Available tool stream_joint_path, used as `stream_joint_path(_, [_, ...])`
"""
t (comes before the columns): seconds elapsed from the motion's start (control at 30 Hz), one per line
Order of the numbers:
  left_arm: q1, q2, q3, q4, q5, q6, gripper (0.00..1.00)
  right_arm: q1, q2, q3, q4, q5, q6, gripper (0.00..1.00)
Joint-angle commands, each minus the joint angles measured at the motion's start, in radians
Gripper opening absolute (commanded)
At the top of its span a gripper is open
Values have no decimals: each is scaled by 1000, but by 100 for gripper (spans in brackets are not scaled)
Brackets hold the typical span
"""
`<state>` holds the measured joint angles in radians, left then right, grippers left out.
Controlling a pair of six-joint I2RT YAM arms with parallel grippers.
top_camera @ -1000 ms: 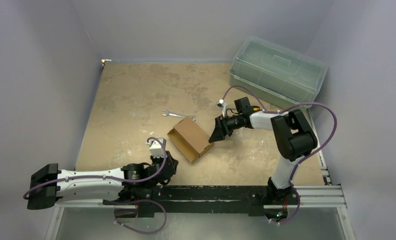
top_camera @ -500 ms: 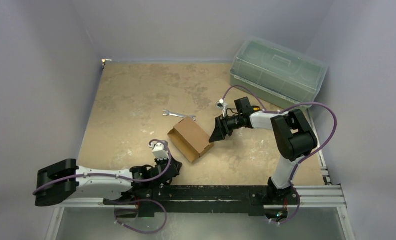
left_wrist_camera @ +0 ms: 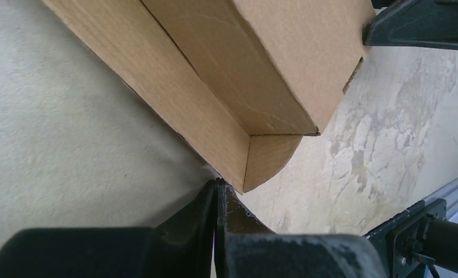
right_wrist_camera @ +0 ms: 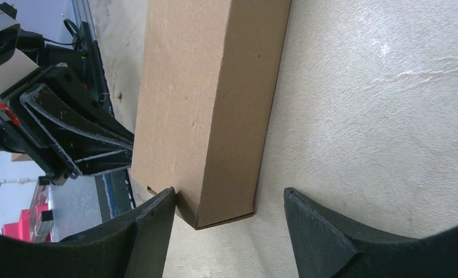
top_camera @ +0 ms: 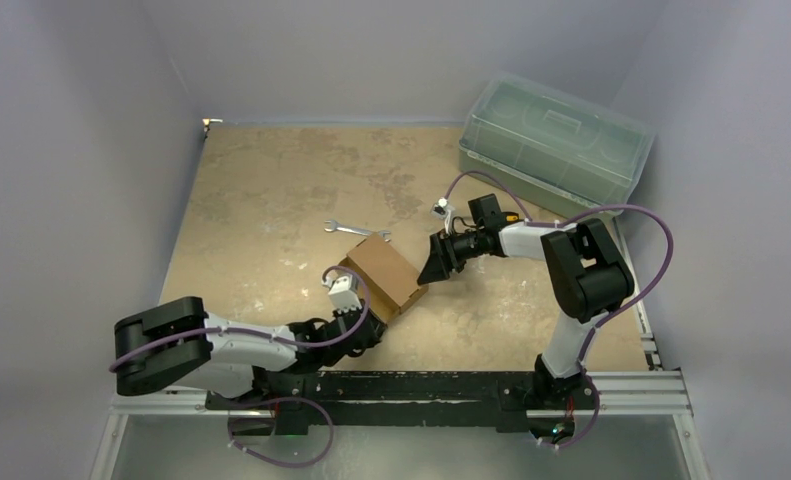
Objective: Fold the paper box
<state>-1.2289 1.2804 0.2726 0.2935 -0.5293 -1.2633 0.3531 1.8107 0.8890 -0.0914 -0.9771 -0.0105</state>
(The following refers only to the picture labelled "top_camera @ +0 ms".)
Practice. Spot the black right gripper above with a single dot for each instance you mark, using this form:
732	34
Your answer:
448	250

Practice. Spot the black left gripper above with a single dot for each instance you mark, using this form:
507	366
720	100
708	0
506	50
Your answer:
379	326

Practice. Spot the brown cardboard box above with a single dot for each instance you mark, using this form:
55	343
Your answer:
390	277

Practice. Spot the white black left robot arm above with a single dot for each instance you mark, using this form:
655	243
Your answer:
180	343

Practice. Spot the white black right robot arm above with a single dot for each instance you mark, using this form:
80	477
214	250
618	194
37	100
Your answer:
589	277

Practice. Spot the clear plastic storage box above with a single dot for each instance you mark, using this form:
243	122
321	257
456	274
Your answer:
553	149

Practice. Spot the silver open-end wrench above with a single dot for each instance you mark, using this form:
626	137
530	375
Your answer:
332	226

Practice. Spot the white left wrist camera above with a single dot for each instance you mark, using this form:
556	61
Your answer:
343	288

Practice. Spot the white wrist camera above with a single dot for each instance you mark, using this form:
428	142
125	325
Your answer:
343	288
444	210

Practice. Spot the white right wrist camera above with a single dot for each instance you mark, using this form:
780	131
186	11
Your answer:
444	210

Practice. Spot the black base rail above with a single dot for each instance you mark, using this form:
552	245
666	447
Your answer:
506	401

